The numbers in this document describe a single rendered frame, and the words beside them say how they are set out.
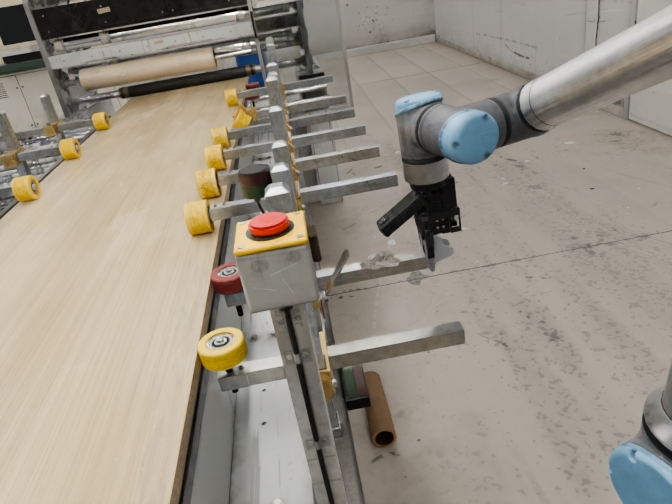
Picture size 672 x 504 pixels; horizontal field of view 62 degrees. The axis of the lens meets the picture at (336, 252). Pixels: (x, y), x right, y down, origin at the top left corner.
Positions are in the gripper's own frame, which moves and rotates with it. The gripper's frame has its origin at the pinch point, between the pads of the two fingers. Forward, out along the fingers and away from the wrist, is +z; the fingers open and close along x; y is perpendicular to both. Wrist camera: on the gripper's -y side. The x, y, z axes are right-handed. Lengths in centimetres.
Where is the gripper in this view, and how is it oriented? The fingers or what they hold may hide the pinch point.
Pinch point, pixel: (428, 266)
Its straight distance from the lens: 124.0
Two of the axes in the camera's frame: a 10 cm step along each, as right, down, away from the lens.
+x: -1.0, -4.4, 8.9
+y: 9.8, -2.1, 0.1
